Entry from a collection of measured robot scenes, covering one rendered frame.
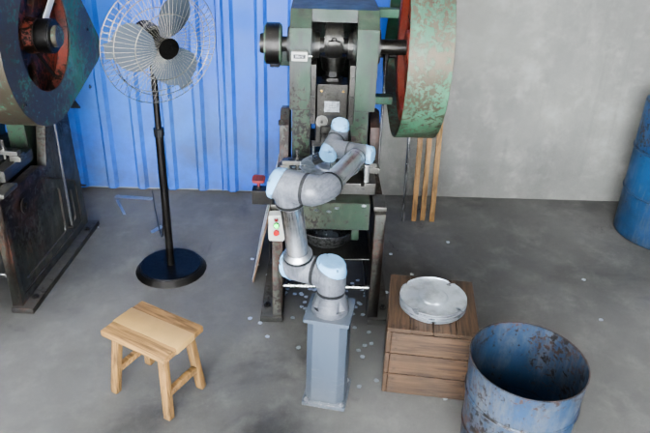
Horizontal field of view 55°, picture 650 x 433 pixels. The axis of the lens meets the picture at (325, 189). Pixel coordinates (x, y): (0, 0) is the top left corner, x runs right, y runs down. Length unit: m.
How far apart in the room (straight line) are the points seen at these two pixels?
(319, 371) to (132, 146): 2.38
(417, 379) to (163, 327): 1.09
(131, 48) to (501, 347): 2.01
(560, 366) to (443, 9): 1.46
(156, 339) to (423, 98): 1.45
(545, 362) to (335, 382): 0.84
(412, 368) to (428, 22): 1.43
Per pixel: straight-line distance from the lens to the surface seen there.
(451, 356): 2.75
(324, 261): 2.44
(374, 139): 3.34
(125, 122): 4.44
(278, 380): 2.92
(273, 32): 2.86
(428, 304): 2.76
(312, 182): 2.15
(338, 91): 2.90
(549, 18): 4.32
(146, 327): 2.74
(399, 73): 3.22
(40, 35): 3.13
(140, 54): 3.03
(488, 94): 4.34
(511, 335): 2.64
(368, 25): 2.80
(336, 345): 2.58
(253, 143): 4.31
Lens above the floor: 2.00
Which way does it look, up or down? 26 degrees down
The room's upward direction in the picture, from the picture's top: 2 degrees clockwise
